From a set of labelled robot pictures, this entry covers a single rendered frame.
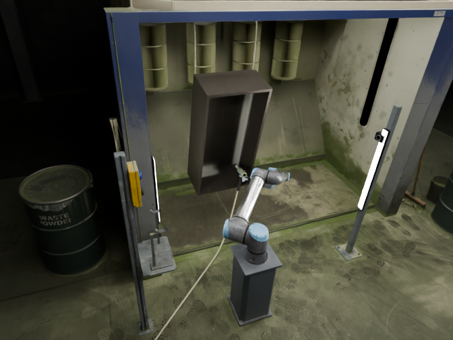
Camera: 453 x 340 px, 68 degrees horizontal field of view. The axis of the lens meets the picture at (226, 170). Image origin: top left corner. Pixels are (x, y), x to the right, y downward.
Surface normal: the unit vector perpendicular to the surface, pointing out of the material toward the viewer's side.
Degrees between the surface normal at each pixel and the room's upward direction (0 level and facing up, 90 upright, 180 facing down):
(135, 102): 90
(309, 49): 90
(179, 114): 57
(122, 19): 90
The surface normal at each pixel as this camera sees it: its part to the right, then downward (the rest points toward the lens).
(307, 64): 0.36, 0.52
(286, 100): 0.32, -0.02
